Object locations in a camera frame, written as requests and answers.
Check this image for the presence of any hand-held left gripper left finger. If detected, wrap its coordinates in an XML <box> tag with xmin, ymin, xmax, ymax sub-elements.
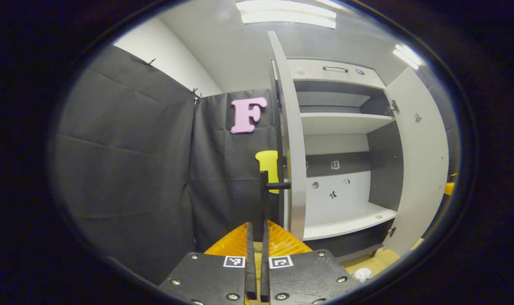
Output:
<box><xmin>158</xmin><ymin>222</ymin><xmax>258</xmax><ymax>305</ymax></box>

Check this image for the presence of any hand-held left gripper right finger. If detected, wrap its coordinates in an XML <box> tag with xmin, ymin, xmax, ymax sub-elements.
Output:
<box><xmin>260</xmin><ymin>219</ymin><xmax>359</xmax><ymax>305</ymax></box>

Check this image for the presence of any grey shoe cabinet door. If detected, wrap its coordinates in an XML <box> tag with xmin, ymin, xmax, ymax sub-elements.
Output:
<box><xmin>259</xmin><ymin>30</ymin><xmax>307</xmax><ymax>242</ymax></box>
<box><xmin>382</xmin><ymin>67</ymin><xmax>450</xmax><ymax>257</ymax></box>

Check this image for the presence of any white canvas shoe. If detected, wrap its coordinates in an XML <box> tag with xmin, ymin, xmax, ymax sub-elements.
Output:
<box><xmin>352</xmin><ymin>268</ymin><xmax>374</xmax><ymax>283</ymax></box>

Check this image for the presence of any grey shoe cabinet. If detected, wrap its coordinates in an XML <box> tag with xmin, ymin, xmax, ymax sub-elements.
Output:
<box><xmin>271</xmin><ymin>58</ymin><xmax>406</xmax><ymax>263</ymax></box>

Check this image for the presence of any ceiling light panel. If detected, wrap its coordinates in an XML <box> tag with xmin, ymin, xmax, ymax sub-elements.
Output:
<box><xmin>236</xmin><ymin>0</ymin><xmax>337</xmax><ymax>29</ymax></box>
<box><xmin>392</xmin><ymin>44</ymin><xmax>423</xmax><ymax>70</ymax></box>

